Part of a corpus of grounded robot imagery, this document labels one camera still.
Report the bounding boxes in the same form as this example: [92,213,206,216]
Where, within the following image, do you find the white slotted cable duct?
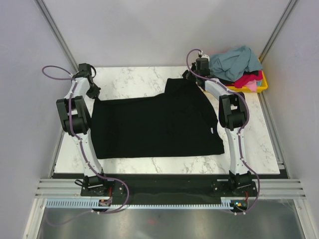
[45,198,234,210]

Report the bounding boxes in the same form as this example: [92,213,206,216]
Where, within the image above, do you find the aluminium frame rail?
[35,179,306,199]

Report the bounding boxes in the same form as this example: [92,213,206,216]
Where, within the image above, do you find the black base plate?
[88,174,257,205]

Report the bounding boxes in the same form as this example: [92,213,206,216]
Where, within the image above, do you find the yellow plastic bin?
[202,57,269,93]

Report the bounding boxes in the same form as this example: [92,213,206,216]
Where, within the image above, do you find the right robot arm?
[186,56,256,196]

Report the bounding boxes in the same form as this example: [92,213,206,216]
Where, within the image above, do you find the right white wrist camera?
[198,51,210,59]

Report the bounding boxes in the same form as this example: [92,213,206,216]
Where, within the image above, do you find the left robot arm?
[56,63,110,196]

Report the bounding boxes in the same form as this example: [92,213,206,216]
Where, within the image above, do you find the grey blue t shirt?
[209,45,263,82]

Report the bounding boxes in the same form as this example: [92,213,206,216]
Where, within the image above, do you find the aluminium corner post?
[259,0,299,63]
[34,0,78,71]

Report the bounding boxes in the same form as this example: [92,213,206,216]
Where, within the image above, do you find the pink t shirt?
[245,80,257,92]

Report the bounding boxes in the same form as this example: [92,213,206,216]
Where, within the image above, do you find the right aluminium corner post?
[259,0,299,63]

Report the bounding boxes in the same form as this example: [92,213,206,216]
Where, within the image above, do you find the left aluminium corner post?
[34,0,78,71]

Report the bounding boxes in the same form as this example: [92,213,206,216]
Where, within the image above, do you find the red t shirt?
[234,71,263,89]

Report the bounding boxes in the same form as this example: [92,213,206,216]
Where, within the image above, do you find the black t shirt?
[91,79,224,159]

